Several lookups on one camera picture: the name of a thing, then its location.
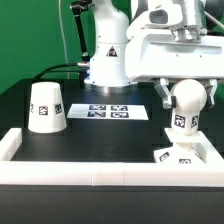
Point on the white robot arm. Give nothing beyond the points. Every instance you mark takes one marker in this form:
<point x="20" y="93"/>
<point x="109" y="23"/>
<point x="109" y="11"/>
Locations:
<point x="107" y="66"/>

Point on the white lamp base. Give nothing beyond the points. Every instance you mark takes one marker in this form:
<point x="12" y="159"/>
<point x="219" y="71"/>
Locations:
<point x="182" y="150"/>

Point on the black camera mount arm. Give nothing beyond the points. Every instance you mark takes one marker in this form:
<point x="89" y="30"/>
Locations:
<point x="77" y="8"/>

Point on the white marker sheet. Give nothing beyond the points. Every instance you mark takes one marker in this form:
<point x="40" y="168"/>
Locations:
<point x="107" y="112"/>

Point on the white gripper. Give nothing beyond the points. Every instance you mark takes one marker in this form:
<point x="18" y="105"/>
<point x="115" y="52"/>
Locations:
<point x="171" y="43"/>

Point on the white U-shaped fence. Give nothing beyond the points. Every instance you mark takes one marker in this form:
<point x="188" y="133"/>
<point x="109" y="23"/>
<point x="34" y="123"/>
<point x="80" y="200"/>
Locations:
<point x="209" y="174"/>

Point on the white lamp bulb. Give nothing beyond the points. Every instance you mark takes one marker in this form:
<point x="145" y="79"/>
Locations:
<point x="191" y="98"/>

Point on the white lamp shade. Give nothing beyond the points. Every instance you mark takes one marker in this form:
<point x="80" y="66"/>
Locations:
<point x="46" y="112"/>

